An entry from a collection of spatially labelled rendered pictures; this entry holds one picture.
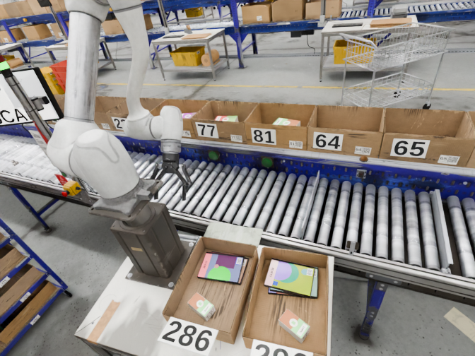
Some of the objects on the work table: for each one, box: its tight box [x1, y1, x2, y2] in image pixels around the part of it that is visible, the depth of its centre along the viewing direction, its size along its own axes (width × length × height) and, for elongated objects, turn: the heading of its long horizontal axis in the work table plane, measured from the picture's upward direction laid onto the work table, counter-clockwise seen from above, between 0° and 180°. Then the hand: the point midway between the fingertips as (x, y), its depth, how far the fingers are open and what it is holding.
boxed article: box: [187, 292, 216, 321], centre depth 112 cm, size 6×10×5 cm, turn 61°
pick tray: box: [242, 247, 329, 356], centre depth 107 cm, size 28×38×10 cm
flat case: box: [197, 251, 245, 284], centre depth 125 cm, size 14×19×2 cm
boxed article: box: [278, 309, 310, 343], centre depth 102 cm, size 6×10×5 cm, turn 56°
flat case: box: [264, 258, 315, 298], centre depth 116 cm, size 14×19×2 cm
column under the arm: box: [110, 201, 196, 290], centre depth 126 cm, size 26×26×33 cm
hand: (169, 197), depth 125 cm, fingers open, 13 cm apart
